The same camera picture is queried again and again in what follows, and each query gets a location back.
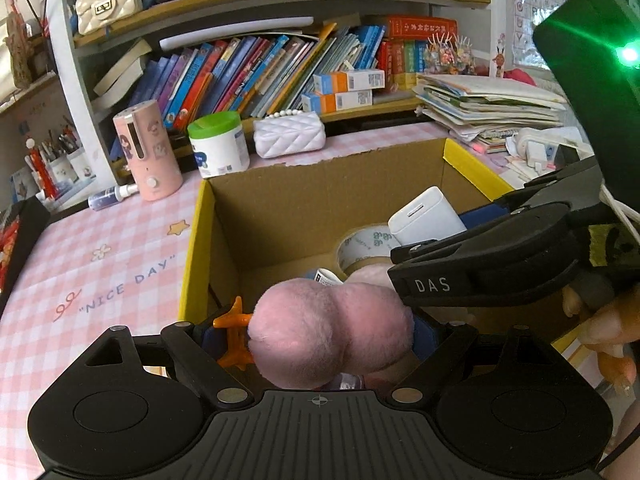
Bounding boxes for yellow cardboard box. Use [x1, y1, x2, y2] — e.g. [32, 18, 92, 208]
[179, 137, 606, 396]

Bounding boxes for yellow tape roll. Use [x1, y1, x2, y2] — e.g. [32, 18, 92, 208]
[334, 227, 404, 287]

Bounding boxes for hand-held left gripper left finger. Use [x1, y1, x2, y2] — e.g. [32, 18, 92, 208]
[81, 321, 252, 407]

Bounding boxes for pink checked tablecloth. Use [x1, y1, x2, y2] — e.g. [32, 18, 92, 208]
[0, 121, 531, 411]

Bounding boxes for white wooden bookshelf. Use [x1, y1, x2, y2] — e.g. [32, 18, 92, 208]
[0, 0, 507, 206]

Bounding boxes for orange white medicine box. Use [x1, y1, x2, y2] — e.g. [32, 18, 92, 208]
[313, 70, 386, 96]
[301, 90, 375, 114]

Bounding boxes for white power adapter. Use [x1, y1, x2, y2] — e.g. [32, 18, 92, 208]
[387, 186, 469, 249]

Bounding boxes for white quilted pouch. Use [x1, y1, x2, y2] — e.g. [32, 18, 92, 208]
[253, 109, 327, 159]

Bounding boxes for stack of papers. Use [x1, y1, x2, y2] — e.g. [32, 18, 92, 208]
[413, 74, 568, 155]

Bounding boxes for thick lying book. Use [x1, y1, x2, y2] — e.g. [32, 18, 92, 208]
[93, 39, 153, 97]

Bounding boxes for pink plush toy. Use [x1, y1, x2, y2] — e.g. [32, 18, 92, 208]
[212, 265, 417, 392]

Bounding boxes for white jar green lid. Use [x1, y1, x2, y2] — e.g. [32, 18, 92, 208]
[187, 113, 251, 180]

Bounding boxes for rolled white sheet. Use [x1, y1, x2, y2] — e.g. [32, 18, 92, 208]
[158, 12, 317, 52]

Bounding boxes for small spray bottle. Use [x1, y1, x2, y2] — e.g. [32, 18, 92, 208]
[88, 183, 139, 210]

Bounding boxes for red decoration packets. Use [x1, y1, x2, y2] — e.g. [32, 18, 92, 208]
[0, 227, 17, 273]

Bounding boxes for person's right hand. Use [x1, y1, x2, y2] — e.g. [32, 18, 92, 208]
[562, 285, 640, 400]

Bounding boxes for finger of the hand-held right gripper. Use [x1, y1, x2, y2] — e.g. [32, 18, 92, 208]
[459, 156, 601, 235]
[389, 229, 477, 267]

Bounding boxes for red tassel ornament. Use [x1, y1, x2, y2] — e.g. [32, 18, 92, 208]
[25, 140, 57, 202]

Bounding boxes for red boxed book set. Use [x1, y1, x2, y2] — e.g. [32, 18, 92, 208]
[379, 15, 459, 88]

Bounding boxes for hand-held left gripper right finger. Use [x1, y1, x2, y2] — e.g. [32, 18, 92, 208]
[389, 316, 568, 406]

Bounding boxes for spiky paper craft ornament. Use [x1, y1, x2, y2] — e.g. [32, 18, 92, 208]
[425, 31, 475, 77]

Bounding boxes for row of books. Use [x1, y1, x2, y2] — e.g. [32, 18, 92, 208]
[131, 21, 387, 133]

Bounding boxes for black electronic keyboard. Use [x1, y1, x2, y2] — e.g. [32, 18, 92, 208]
[0, 196, 52, 313]

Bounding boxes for alphabet wall poster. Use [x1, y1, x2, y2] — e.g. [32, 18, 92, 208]
[510, 0, 583, 70]

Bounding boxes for pink humidifier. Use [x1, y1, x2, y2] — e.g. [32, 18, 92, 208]
[112, 100, 184, 203]

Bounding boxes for white power strip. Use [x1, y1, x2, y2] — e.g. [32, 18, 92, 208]
[505, 127, 597, 177]

